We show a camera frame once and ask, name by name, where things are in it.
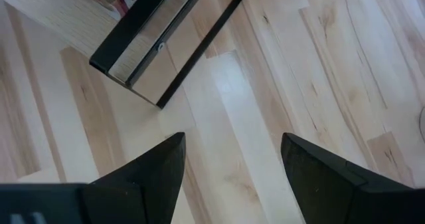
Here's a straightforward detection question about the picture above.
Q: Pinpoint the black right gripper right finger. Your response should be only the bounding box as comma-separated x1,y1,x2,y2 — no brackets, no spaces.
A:
280,132,425,224

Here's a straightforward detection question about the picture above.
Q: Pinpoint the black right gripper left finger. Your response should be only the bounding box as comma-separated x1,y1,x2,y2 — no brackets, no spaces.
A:
0,132,187,224

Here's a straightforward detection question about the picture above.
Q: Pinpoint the wooden shelf with black frame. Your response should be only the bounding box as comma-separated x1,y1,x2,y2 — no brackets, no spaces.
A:
0,0,250,110

